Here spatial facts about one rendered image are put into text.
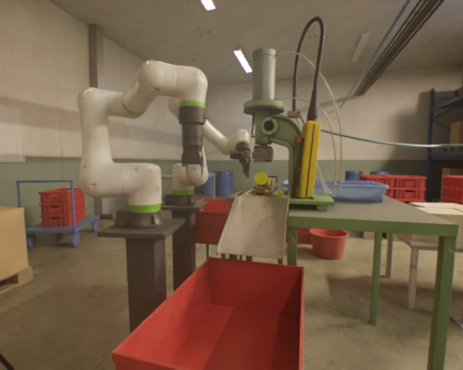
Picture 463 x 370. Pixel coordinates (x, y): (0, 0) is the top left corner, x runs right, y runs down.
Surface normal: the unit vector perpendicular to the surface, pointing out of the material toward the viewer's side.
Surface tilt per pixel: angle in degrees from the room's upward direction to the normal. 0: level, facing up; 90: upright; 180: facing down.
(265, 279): 90
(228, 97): 90
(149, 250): 90
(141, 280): 90
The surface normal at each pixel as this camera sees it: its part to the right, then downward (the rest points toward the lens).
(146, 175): 0.50, 0.04
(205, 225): -0.26, 0.08
